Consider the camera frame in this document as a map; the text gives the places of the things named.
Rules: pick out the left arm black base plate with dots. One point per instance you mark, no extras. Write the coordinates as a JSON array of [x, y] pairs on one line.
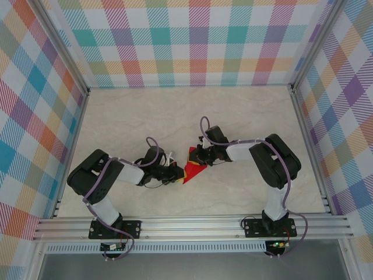
[[132, 229]]

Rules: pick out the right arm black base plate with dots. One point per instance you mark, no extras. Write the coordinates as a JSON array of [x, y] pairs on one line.
[[291, 230]]

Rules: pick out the long aluminium mounting rail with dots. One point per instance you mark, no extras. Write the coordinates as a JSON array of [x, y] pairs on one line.
[[189, 227]]

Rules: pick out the red cloth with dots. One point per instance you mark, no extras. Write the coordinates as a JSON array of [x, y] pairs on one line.
[[192, 173]]

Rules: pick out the aluminium corner post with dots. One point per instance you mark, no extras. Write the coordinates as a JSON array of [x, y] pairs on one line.
[[65, 43], [313, 43]]

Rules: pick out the aluminium side rail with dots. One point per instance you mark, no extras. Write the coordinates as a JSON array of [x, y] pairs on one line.
[[309, 146], [75, 140]]

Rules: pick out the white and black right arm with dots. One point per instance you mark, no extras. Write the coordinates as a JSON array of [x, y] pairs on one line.
[[271, 172]]

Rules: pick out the aluminium frame leg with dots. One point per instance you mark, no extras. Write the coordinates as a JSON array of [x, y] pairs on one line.
[[352, 262], [35, 262]]

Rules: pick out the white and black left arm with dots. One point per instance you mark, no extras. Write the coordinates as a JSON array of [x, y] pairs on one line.
[[78, 175]]

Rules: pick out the grey sheet metal panel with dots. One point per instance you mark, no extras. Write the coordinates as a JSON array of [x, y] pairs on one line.
[[189, 268]]

